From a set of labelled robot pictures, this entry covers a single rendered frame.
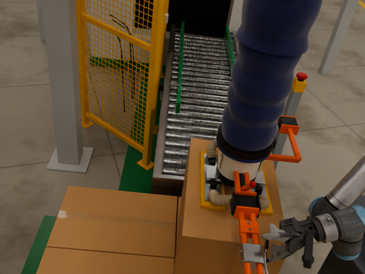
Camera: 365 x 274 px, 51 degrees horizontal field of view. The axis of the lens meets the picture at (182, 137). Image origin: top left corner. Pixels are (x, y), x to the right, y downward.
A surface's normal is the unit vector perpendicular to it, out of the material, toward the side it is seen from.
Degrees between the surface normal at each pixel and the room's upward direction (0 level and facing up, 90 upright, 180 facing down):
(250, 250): 0
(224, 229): 0
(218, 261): 90
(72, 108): 90
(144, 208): 0
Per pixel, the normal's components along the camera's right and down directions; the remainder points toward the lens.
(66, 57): -0.02, 0.60
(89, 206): 0.11, -0.79
